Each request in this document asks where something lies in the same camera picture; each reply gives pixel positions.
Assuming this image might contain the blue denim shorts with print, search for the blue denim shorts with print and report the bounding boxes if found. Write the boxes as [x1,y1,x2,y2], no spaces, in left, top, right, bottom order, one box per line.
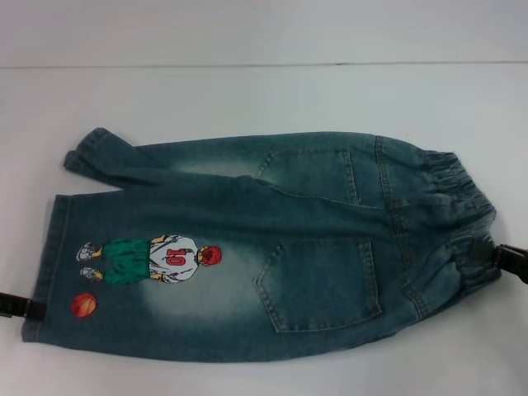
[20,126,503,351]

